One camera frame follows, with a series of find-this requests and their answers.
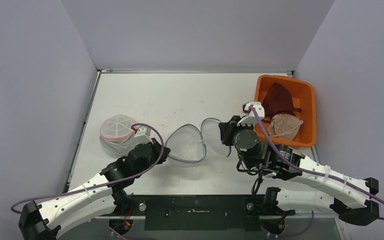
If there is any blue-trimmed mesh laundry bag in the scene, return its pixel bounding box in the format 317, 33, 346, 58
165, 117, 232, 168

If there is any beige lace bra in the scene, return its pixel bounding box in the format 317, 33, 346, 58
267, 113, 304, 141

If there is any red bra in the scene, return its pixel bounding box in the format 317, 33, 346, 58
261, 82, 302, 118

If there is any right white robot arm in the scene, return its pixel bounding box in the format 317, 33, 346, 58
218, 115, 380, 226

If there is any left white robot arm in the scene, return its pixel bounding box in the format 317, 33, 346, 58
18, 138, 171, 240

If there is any pink-trimmed mesh laundry bag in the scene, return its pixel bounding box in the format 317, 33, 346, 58
99, 114, 136, 157

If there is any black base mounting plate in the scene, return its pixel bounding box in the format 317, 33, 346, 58
108, 194, 295, 232

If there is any orange plastic bin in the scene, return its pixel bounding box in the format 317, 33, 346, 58
254, 74, 317, 149

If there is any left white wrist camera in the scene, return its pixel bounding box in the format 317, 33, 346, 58
133, 126, 152, 144

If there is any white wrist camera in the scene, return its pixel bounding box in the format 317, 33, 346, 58
236, 101, 265, 127
133, 126, 152, 144

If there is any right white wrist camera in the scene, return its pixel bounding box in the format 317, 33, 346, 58
236, 101, 265, 127

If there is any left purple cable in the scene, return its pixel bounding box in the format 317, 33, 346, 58
11, 123, 165, 214

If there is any purple cable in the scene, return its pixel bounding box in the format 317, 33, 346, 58
249, 105, 384, 223
11, 123, 165, 214

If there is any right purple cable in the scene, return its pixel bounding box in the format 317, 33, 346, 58
249, 105, 384, 223

